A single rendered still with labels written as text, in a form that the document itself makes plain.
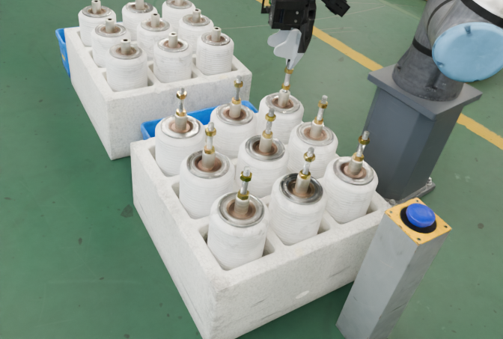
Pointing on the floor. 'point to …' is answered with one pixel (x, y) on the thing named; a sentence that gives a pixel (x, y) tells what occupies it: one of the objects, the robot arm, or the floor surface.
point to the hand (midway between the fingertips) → (293, 61)
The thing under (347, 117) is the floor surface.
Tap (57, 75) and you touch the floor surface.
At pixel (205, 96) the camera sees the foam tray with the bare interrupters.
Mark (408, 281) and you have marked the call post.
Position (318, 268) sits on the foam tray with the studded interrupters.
